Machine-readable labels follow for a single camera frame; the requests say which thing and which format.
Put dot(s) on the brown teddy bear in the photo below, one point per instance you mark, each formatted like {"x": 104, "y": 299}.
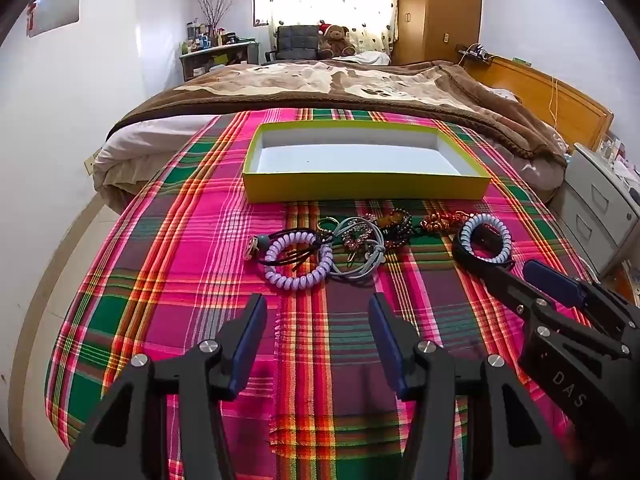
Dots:
{"x": 336, "y": 40}

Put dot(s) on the power strip with plugs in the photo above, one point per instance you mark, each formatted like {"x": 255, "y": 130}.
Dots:
{"x": 475, "y": 52}

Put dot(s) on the brown patterned blanket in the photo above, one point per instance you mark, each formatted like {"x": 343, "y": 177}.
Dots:
{"x": 300, "y": 80}

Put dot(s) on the yellow-green cardboard box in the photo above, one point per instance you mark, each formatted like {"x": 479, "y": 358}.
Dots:
{"x": 350, "y": 160}

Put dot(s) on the dark grey chair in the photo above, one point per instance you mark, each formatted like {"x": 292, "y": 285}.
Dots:
{"x": 295, "y": 42}

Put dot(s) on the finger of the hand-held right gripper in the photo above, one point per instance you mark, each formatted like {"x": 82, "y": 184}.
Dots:
{"x": 552, "y": 282}
{"x": 510, "y": 292}

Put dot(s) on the wooden wardrobe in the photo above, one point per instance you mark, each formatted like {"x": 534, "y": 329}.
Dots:
{"x": 435, "y": 5}

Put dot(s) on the white bed sheet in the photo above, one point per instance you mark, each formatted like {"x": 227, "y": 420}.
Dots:
{"x": 150, "y": 140}

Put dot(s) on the pink green plaid cloth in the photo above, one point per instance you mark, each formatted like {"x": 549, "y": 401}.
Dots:
{"x": 175, "y": 260}

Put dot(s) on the cluttered side desk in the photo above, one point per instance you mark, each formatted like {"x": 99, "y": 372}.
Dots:
{"x": 215, "y": 57}

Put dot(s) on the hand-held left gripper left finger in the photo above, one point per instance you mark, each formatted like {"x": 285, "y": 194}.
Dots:
{"x": 249, "y": 342}

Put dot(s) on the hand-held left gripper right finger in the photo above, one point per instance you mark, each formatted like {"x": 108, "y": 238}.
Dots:
{"x": 389, "y": 347}

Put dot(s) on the grey nightstand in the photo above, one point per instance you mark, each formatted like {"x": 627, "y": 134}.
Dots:
{"x": 590, "y": 200}

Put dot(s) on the wooden headboard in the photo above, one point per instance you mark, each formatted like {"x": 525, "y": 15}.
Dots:
{"x": 550, "y": 95}

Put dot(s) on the glossy wall poster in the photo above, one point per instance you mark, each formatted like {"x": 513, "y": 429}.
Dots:
{"x": 55, "y": 5}

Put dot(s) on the white pillow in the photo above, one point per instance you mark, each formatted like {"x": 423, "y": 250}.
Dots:
{"x": 367, "y": 57}

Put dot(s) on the vase with dry branches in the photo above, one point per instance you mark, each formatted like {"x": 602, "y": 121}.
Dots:
{"x": 217, "y": 10}

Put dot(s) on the group of bottles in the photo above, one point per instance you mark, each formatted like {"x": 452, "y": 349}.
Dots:
{"x": 202, "y": 37}

